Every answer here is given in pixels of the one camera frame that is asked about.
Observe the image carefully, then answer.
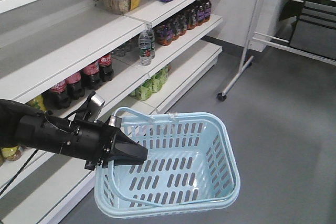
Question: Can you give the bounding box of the white metal shelf unit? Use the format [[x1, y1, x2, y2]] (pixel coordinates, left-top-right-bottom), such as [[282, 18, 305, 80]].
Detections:
[[0, 0, 229, 224]]

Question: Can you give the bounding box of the green can row right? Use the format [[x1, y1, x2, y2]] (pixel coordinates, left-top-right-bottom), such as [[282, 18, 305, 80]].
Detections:
[[129, 63, 171, 101]]

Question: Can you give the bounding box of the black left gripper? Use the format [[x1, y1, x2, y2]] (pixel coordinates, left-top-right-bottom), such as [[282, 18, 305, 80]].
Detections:
[[59, 115, 148, 169]]

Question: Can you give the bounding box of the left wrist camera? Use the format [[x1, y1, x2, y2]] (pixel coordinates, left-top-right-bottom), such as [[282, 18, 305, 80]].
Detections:
[[75, 91, 105, 122]]

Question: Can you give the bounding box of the light blue plastic basket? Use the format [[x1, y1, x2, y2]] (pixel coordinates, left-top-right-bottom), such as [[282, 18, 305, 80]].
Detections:
[[94, 107, 240, 219]]

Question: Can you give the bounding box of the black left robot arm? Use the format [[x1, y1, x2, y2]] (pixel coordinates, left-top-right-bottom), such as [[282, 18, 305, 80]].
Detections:
[[1, 99, 148, 170]]

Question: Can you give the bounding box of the clear water bottle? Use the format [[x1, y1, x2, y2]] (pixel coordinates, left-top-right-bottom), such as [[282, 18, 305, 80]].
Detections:
[[138, 25, 155, 66]]

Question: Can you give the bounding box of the plastic cola bottle red label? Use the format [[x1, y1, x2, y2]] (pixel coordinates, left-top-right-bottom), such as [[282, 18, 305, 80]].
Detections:
[[65, 72, 85, 100], [98, 54, 114, 82], [82, 60, 102, 90], [46, 80, 71, 109]]

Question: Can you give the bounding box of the white rolling rack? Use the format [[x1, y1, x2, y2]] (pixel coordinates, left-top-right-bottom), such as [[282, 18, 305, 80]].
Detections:
[[217, 0, 335, 101]]

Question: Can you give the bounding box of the dark wooden cabinet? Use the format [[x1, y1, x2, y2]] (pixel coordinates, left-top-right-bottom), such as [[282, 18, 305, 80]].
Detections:
[[278, 0, 335, 60]]

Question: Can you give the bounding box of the black cable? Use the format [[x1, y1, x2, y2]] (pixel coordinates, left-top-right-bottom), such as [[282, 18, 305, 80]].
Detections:
[[0, 148, 40, 196]]

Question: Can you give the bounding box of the yellow label tea bottle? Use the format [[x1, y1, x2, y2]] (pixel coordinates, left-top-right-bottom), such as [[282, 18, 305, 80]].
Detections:
[[26, 94, 48, 111]]

